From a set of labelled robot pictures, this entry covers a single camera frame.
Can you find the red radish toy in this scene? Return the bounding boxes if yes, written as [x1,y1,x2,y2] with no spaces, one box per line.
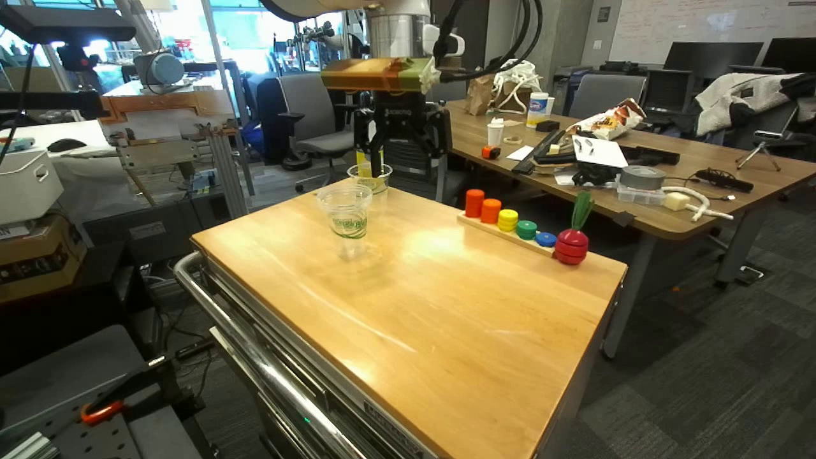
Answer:
[554,191,593,265]

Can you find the white storage box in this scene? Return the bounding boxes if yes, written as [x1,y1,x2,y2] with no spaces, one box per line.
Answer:
[0,150,65,225]

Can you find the clear cup with green logo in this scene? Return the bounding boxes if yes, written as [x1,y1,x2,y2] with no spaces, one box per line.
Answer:
[316,180,373,261]

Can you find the steel cart frame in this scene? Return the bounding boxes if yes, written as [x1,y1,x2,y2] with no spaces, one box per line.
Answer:
[173,253,440,459]

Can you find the grey office chair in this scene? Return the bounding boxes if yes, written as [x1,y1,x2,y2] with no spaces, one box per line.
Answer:
[278,73,355,169]

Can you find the red toy cylinder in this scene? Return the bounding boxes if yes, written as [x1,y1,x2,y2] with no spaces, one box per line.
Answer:
[464,189,484,216]

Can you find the orange black tape measure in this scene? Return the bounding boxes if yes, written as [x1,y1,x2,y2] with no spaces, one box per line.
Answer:
[483,146,501,160]

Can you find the white jacket on chair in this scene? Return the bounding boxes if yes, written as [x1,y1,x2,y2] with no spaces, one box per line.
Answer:
[696,71,797,135]

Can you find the green toy cylinder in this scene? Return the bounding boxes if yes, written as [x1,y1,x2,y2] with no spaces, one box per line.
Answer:
[515,219,539,240]

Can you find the grey tape roll stack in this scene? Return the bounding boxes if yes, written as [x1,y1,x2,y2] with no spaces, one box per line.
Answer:
[617,166,665,203]

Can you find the wooden toy base board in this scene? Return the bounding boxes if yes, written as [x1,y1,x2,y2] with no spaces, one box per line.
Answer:
[456,215,557,254]

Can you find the black monitor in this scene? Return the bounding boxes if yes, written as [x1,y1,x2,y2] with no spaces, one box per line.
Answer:
[642,70,692,113]

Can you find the white paper sheet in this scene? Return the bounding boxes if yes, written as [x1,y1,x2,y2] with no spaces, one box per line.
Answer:
[571,135,627,169]

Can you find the orange toy cylinder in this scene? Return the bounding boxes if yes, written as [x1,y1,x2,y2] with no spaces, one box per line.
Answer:
[480,200,502,225]

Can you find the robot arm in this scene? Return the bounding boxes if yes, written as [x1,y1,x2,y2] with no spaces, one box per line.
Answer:
[261,0,466,169]

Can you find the clear plastic cup near bottle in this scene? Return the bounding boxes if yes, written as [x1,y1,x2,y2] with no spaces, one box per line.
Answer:
[348,164,392,200]

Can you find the white yellow spray bottle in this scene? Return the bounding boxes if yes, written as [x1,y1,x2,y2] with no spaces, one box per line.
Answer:
[355,119,383,178]

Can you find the blue toy cylinder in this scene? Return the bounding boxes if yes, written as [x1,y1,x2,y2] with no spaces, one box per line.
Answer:
[536,231,557,248]

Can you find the wooden office desk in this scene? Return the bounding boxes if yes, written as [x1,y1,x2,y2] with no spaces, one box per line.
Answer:
[446,103,816,240]

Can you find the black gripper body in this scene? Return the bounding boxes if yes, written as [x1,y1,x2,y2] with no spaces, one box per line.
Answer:
[355,92,452,166]

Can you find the yellow toy cylinder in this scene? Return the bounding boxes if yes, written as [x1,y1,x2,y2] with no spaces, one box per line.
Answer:
[498,210,517,231]

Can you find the orange clamp handle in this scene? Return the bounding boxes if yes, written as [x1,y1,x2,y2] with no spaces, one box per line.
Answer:
[79,401,125,427]

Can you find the white pill bottle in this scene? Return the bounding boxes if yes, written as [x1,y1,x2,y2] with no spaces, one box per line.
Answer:
[487,117,505,147]

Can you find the snack chip bag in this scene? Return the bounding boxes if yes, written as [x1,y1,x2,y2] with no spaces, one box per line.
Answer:
[575,98,646,140]

